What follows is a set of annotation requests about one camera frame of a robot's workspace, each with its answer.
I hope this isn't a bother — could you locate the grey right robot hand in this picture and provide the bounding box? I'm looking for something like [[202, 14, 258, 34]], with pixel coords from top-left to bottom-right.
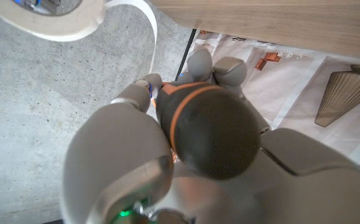
[[11, 0, 63, 16]]

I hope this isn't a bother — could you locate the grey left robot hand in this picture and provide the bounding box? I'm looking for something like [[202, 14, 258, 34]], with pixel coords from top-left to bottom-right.
[[60, 48, 360, 224]]

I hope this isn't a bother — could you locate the white masking tape roll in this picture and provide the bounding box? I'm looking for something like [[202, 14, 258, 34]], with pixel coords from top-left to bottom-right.
[[0, 0, 159, 75]]

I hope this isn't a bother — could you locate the black orange handled screwdriver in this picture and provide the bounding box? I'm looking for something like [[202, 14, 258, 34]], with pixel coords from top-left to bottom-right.
[[155, 81, 261, 181]]

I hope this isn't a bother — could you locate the black backdrop stand pole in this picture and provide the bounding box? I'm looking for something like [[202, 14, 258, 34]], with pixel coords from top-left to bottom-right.
[[175, 28, 198, 82]]

